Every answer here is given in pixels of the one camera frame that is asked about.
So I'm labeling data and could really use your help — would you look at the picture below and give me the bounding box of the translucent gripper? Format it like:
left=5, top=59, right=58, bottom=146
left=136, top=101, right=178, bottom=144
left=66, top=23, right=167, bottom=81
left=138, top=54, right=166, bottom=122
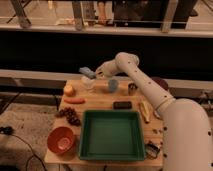
left=95, top=63, right=115, bottom=78

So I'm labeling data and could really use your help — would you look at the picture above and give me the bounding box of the blue sponge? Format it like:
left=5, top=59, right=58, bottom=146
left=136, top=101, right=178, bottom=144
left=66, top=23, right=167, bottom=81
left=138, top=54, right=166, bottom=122
left=79, top=67, right=96, bottom=79

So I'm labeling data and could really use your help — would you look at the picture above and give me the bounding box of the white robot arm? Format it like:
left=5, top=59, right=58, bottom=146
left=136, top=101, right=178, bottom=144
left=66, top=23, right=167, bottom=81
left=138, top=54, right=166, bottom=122
left=96, top=52, right=213, bottom=171

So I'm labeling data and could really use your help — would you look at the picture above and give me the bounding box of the blue plastic cup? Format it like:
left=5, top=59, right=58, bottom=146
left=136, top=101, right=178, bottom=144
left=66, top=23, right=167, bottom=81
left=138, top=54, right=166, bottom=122
left=108, top=79, right=118, bottom=93

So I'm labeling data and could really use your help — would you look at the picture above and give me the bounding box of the white paper cup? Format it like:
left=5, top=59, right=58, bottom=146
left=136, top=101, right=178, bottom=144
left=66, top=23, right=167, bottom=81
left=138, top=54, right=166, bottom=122
left=81, top=76, right=94, bottom=92

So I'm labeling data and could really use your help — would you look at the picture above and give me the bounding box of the small metal cup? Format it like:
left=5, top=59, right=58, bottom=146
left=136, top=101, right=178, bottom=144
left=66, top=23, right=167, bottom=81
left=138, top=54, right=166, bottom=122
left=128, top=82, right=138, bottom=95

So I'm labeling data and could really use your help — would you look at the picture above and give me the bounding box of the wooden table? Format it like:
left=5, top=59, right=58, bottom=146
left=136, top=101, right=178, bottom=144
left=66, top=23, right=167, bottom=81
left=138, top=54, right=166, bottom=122
left=45, top=80, right=163, bottom=167

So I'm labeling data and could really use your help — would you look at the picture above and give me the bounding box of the black rectangular block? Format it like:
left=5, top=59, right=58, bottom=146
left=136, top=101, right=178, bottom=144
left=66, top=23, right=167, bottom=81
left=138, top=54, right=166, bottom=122
left=113, top=101, right=132, bottom=109

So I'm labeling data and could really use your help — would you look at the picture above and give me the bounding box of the yellow toy fruit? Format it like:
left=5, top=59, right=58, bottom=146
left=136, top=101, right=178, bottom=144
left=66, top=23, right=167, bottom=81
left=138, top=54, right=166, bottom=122
left=63, top=85, right=75, bottom=97

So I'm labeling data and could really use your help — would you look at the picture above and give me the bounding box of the purple bowl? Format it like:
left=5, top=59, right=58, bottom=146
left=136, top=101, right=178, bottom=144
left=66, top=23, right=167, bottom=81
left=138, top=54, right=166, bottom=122
left=152, top=77, right=169, bottom=91

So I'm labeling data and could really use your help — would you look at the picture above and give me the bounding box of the toy sausage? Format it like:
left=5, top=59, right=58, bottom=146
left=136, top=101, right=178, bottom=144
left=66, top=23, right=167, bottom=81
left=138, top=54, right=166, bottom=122
left=64, top=98, right=85, bottom=104

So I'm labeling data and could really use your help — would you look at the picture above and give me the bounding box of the person in background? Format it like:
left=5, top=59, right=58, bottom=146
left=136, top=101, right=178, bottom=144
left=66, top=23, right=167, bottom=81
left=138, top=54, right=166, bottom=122
left=96, top=0, right=168, bottom=26

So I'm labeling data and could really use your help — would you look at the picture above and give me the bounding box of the toy grape bunch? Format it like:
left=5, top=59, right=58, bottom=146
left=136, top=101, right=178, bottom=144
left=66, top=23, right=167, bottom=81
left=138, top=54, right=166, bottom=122
left=55, top=107, right=81, bottom=126

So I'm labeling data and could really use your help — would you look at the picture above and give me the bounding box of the green plastic tray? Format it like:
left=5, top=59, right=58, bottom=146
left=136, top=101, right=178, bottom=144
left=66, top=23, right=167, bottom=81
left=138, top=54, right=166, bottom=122
left=78, top=110, right=146, bottom=161

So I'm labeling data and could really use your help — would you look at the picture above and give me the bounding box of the metal fork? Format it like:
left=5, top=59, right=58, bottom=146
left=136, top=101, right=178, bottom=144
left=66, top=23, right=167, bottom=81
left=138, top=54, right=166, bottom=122
left=152, top=129, right=163, bottom=134

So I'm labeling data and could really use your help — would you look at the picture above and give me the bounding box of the red bowl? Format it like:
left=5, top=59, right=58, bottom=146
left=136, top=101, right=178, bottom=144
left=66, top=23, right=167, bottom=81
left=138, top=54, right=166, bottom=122
left=47, top=126, right=75, bottom=155

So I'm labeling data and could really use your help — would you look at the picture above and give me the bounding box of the black binder clip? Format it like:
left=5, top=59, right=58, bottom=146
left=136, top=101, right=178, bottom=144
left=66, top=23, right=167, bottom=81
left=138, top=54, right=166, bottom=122
left=145, top=141, right=160, bottom=159

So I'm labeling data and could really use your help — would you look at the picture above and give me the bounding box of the black floor cable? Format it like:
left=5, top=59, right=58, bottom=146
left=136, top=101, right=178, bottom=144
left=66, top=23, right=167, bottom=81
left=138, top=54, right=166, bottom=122
left=0, top=125, right=49, bottom=171

